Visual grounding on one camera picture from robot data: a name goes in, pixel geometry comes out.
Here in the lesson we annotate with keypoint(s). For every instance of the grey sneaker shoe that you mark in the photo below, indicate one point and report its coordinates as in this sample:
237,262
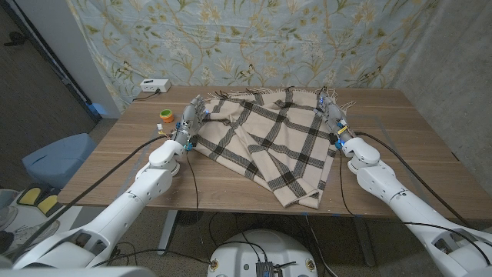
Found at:
34,234

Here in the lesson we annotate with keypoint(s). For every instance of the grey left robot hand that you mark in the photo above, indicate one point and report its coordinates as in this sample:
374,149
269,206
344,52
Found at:
189,119

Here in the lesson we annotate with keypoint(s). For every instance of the beige plaid fringed scarf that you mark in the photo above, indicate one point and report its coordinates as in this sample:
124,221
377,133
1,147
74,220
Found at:
276,146

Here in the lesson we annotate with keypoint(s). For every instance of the grey metal table leg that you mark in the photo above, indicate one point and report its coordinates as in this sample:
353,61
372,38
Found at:
168,232
364,242

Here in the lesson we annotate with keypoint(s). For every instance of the white power strip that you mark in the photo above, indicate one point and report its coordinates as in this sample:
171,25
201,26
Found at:
155,85

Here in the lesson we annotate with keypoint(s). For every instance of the blue padded stool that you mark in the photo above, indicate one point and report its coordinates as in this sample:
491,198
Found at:
57,157

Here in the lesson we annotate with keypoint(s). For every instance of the white robot torso base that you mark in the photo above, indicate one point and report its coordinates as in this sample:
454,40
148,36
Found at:
238,254

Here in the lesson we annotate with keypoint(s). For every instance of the orange green small cup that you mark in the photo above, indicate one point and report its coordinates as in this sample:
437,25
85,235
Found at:
167,116

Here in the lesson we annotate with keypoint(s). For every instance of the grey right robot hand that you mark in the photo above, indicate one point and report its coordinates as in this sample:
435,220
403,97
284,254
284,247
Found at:
333,114

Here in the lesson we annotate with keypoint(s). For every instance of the small black electronics box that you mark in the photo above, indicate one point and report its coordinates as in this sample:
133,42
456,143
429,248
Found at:
265,269

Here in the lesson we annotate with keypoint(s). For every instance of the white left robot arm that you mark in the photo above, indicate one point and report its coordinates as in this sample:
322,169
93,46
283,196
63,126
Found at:
127,204

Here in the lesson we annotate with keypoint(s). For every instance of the floral printed backdrop cloth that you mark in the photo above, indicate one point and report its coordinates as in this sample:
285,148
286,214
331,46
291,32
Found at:
250,42

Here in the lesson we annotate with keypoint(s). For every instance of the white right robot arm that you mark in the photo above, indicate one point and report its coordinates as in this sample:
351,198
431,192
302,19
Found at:
407,207

